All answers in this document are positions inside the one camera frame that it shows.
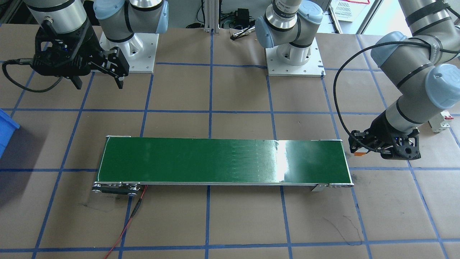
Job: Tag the white square base plate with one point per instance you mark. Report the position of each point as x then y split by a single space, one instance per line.
280 70
143 64

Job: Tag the black power adapter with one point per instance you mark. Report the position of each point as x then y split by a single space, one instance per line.
243 17

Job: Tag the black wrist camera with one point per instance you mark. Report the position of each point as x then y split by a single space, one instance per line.
409 153
48 63

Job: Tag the white red circuit breaker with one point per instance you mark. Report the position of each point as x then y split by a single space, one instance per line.
444 124

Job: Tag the green belt conveyor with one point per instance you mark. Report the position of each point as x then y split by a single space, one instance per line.
215 162

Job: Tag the metal plug connector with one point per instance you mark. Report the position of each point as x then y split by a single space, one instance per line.
242 34

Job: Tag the blue plastic bin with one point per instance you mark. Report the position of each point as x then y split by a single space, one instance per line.
7 129

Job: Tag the white mesh basket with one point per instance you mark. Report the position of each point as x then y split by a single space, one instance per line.
346 9

